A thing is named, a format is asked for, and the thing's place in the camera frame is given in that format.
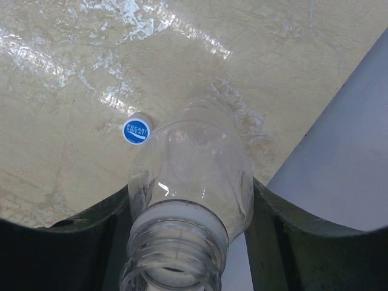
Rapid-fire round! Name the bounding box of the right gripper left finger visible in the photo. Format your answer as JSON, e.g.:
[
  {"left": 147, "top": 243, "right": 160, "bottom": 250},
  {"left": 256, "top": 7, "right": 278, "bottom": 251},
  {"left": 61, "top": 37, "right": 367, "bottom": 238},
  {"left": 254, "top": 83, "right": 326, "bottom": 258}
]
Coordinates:
[{"left": 1, "top": 187, "right": 132, "bottom": 290}]

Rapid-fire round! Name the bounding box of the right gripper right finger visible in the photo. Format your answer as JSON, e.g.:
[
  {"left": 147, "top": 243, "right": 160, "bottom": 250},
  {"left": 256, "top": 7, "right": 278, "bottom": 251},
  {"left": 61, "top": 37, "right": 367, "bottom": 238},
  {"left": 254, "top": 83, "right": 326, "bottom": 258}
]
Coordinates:
[{"left": 245, "top": 180, "right": 387, "bottom": 290}]

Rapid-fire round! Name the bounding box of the blue white Pocari cap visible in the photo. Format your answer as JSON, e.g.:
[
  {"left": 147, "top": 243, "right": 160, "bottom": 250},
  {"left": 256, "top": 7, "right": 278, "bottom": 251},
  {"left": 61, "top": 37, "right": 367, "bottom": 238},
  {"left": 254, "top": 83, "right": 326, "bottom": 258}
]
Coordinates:
[{"left": 122, "top": 113, "right": 153, "bottom": 146}]

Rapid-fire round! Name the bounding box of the clear crushed plastic bottle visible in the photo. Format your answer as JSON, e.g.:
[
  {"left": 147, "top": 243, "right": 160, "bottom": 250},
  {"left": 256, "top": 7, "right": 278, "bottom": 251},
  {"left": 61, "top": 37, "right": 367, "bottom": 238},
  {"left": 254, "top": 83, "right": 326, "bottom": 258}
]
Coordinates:
[{"left": 119, "top": 95, "right": 254, "bottom": 290}]

